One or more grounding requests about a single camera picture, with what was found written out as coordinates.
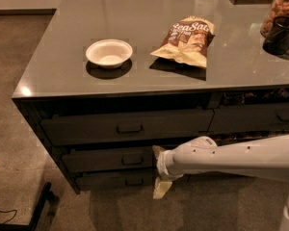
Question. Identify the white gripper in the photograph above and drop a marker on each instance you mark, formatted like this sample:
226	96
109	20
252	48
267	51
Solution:
163	165

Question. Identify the drawer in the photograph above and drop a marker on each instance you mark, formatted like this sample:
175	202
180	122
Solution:
249	118
116	179
85	129
109	159

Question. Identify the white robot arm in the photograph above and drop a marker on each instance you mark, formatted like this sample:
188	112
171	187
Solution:
257	201

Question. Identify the dark counter cabinet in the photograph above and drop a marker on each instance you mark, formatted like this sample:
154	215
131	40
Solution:
61	81

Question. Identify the black metal stand leg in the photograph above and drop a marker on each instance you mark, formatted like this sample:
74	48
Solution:
46	195

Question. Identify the white paper bowl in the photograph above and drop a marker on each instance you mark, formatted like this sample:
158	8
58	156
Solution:
109	53

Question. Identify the sea salt chip bag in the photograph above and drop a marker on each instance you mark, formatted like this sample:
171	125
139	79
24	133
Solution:
187	42

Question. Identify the black mesh cup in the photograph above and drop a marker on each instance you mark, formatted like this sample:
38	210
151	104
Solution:
277	40

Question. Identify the glass jar of nuts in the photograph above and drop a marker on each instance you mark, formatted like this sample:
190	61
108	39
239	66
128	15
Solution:
281	7

